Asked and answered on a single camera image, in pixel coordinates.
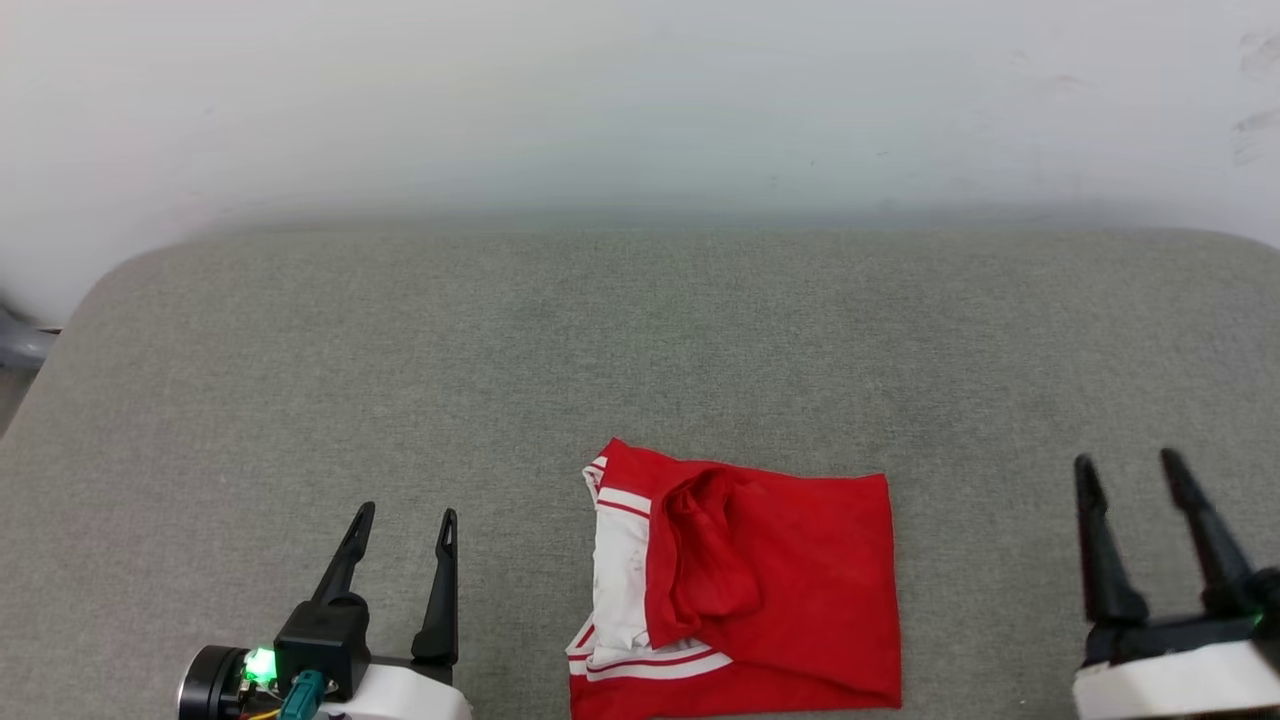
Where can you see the red and white garment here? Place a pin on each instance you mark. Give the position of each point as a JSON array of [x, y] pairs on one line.
[[780, 580]]

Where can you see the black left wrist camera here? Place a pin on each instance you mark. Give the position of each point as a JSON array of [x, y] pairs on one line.
[[315, 640]]

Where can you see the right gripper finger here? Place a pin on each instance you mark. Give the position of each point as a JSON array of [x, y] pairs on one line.
[[1215, 550], [1105, 560]]

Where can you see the grey rounded object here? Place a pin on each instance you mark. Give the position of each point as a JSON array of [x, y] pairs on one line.
[[20, 345]]

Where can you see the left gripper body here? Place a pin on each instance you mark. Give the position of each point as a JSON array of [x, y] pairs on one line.
[[410, 695]]

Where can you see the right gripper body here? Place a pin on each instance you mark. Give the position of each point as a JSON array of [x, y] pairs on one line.
[[1180, 675]]

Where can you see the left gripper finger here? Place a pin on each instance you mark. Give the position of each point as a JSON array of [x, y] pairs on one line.
[[440, 600], [350, 555]]

